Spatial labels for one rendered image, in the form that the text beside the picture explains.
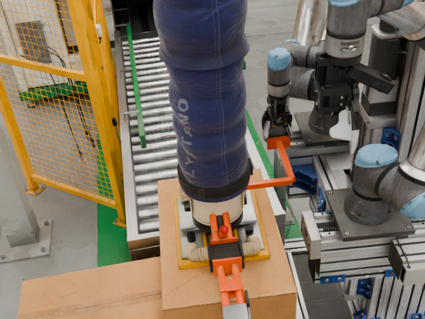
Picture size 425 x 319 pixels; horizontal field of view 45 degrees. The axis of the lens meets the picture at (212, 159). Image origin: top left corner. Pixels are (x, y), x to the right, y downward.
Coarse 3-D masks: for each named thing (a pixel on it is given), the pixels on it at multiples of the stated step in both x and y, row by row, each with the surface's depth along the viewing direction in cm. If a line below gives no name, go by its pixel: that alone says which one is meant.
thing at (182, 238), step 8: (176, 200) 184; (176, 208) 180; (184, 208) 177; (176, 216) 177; (176, 224) 174; (176, 232) 171; (184, 232) 170; (192, 232) 166; (200, 232) 170; (176, 240) 168; (184, 240) 167; (192, 240) 165; (200, 240) 167; (184, 248) 164; (184, 256) 162; (184, 264) 160; (192, 264) 160; (200, 264) 160; (208, 264) 160
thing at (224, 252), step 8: (216, 240) 148; (224, 240) 148; (232, 240) 148; (240, 240) 148; (208, 248) 146; (216, 248) 147; (224, 248) 147; (232, 248) 147; (240, 248) 145; (216, 256) 145; (224, 256) 144; (232, 256) 144; (240, 256) 142; (216, 264) 142; (224, 264) 143; (232, 264) 143; (240, 264) 143; (216, 272) 144
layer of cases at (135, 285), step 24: (120, 264) 217; (144, 264) 216; (24, 288) 210; (48, 288) 209; (72, 288) 209; (96, 288) 208; (120, 288) 207; (144, 288) 206; (24, 312) 201; (48, 312) 200; (72, 312) 199; (96, 312) 199; (120, 312) 198; (144, 312) 197
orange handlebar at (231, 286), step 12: (276, 144) 187; (288, 168) 175; (264, 180) 170; (276, 180) 170; (288, 180) 170; (228, 216) 158; (216, 228) 154; (228, 228) 154; (228, 276) 139; (240, 276) 139; (228, 288) 136; (240, 288) 136; (228, 300) 134; (240, 300) 133
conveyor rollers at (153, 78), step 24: (144, 48) 386; (144, 72) 356; (144, 96) 328; (144, 120) 306; (168, 120) 308; (168, 144) 286; (144, 168) 270; (168, 168) 272; (144, 192) 256; (144, 216) 241
